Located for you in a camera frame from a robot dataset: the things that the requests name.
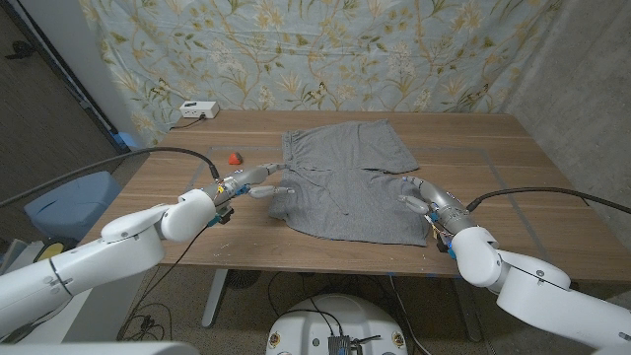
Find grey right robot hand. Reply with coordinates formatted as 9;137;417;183
397;176;477;237

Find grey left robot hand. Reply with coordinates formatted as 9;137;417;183
213;163;297;207

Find grey shorts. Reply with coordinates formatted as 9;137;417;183
267;118;430;248

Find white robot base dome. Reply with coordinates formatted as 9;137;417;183
265;293;409;355

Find white power strip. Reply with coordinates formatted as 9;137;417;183
178;100;221;120

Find round black floor fan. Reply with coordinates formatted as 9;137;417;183
225;269;262;291

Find white table leg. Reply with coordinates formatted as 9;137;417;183
201;268;231;329

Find blue plastic object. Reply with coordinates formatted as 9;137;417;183
116;131;142;152

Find floral printed backdrop cloth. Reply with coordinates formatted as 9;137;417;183
78;0;563;149

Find grey electronics module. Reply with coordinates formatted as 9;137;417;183
328;335;364;355

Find blue cushion stool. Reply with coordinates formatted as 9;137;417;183
24;171;123;243

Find white floor board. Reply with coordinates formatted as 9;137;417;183
61;268;149;344

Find yellow and black pad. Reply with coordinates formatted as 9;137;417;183
33;241;66;263

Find black power strip cable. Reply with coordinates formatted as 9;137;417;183
170;113;207;131

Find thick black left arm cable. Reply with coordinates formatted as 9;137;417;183
0;146;221;209

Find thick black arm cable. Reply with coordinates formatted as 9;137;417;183
0;146;221;209
465;185;631;216

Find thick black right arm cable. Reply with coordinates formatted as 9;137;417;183
465;185;631;216

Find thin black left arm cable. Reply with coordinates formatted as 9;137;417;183
116;225;211;342

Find black floor cable bundle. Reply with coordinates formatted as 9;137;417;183
117;301;174;342

